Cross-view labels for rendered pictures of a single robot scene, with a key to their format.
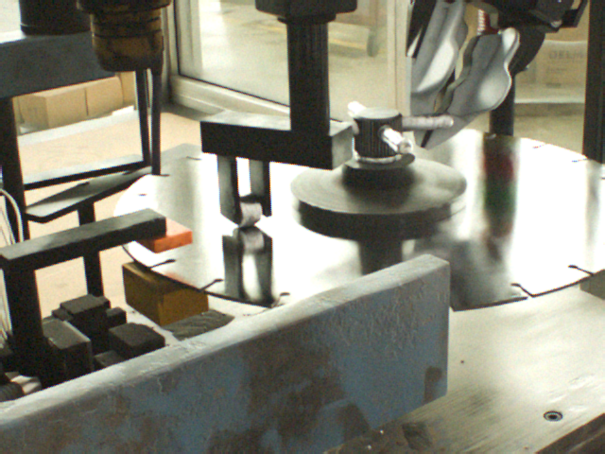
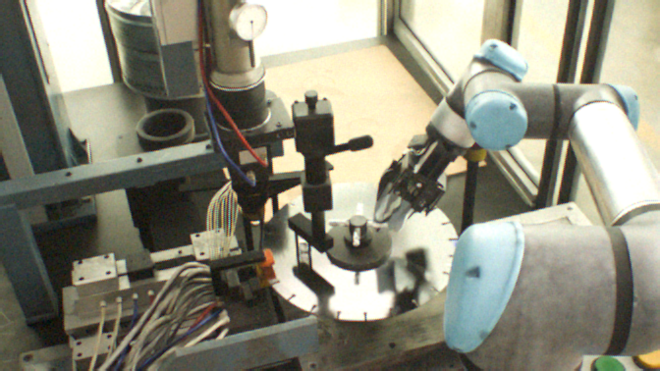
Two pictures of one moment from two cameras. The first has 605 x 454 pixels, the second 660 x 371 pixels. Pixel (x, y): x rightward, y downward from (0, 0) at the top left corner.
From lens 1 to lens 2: 0.83 m
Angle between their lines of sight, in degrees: 25
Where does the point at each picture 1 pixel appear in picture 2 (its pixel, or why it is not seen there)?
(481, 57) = (405, 204)
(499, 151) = (426, 223)
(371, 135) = (353, 229)
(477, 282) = (355, 307)
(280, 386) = (256, 348)
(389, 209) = (350, 260)
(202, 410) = (233, 353)
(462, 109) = (394, 222)
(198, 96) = (404, 37)
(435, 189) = (373, 252)
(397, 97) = not seen: hidden behind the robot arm
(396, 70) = not seen: hidden behind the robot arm
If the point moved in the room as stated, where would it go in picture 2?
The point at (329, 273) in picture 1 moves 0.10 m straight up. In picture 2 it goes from (312, 289) to (309, 241)
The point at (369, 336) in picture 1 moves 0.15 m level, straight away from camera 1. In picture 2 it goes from (287, 339) to (330, 269)
